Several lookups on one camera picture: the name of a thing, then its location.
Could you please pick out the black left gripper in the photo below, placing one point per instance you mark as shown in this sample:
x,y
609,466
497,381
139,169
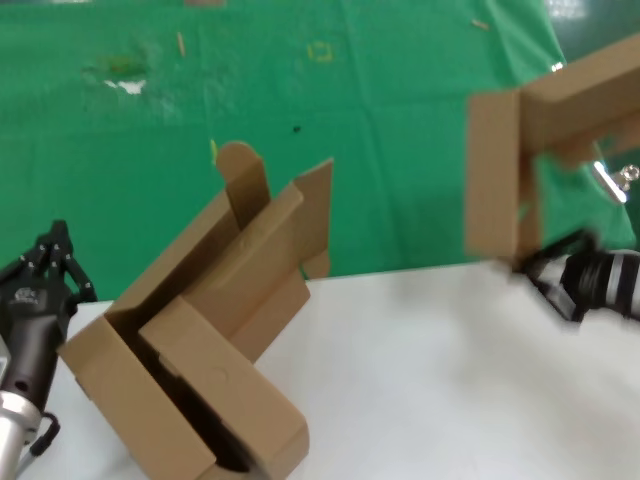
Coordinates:
x,y
30,325

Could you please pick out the large open cardboard box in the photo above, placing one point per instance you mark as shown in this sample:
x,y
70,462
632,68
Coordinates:
x,y
125,390

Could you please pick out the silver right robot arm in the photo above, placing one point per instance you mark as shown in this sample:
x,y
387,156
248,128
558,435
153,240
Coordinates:
x,y
625,285

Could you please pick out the yellow square tape marker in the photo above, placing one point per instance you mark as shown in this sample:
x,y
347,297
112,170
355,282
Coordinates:
x,y
329,52

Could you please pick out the silver binder clip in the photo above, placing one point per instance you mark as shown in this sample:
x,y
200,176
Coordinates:
x,y
607,180
557,66

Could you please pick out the brown tape strip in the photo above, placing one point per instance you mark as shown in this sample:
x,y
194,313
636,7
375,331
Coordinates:
x,y
181,44
480,24

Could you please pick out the yellow tape strip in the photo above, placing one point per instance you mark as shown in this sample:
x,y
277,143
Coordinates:
x,y
214,151

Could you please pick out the cardboard box with round dent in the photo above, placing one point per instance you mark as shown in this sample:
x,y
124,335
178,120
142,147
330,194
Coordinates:
x,y
225,380

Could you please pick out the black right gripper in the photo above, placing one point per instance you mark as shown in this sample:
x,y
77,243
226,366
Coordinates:
x,y
587,282

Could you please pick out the green table cloth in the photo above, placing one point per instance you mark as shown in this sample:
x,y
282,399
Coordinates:
x,y
400,150

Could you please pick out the brown tape patch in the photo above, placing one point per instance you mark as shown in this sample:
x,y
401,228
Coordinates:
x,y
204,2

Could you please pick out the cardboard box with punched hole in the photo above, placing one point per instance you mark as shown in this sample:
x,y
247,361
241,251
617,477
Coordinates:
x,y
492,175

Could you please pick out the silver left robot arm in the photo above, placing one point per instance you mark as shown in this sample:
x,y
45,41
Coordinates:
x,y
12,435

